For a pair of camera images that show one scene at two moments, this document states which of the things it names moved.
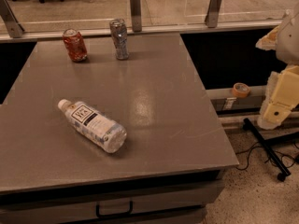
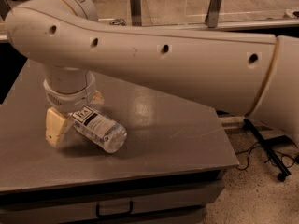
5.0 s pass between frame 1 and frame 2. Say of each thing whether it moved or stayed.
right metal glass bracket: stayed
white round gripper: moved
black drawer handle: stayed
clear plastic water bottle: stayed
